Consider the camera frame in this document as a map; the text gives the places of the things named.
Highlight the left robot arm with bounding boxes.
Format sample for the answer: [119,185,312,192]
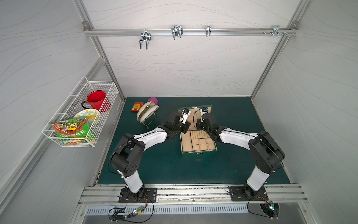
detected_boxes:
[109,108,191,198]

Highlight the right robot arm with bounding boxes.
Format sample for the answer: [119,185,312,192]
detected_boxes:
[195,113,285,199]

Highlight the cream plate front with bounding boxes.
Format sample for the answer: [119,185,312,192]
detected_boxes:
[139,105,159,123]

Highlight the pink ball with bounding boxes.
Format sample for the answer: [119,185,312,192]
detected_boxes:
[148,97,158,105]

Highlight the red snack packet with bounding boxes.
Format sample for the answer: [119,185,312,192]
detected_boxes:
[131,102,144,112]

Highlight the red mug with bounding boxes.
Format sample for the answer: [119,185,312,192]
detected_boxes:
[81,90,111,112]

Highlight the patterned plate in basket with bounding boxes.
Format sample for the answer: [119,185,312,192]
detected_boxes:
[74,108,100,126]

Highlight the metal loop hook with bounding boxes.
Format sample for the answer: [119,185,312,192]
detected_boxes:
[171,25,184,40]

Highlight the small metal hook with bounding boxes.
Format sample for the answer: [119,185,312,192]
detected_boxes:
[206,25,211,37]

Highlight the metal double hook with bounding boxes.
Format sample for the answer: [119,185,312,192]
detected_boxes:
[139,31,152,50]

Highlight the green snack bag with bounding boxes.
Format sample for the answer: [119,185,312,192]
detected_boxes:
[49,118,90,138]

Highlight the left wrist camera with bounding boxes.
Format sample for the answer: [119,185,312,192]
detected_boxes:
[181,107,191,124]

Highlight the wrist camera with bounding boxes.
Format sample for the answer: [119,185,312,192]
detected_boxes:
[200,107,209,115]
[181,107,191,124]

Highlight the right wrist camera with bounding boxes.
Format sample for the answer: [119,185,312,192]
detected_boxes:
[200,107,209,115]

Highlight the wire plate rack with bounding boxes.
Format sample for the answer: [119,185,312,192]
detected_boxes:
[142,112,159,129]

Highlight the left black mount plate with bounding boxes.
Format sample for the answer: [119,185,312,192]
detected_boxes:
[118,187,157,203]

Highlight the black mount plate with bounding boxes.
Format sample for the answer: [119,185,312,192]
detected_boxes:
[118,187,157,203]
[226,185,269,202]

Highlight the right black mount plate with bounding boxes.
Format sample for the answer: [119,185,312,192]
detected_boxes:
[226,185,269,202]

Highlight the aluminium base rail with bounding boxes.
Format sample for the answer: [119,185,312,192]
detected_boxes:
[77,184,309,206]

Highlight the aluminium top rail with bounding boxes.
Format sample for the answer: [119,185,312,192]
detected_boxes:
[84,28,299,37]

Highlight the white wire basket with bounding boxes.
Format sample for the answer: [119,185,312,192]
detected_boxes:
[42,77,118,147]

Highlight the left base cable bundle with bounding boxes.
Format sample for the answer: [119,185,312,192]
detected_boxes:
[108,194,155,224]

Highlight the right base cable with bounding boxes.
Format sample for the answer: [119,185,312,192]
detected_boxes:
[226,183,280,219]

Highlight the metal bracket hook right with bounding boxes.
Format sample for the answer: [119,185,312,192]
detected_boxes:
[263,26,288,37]

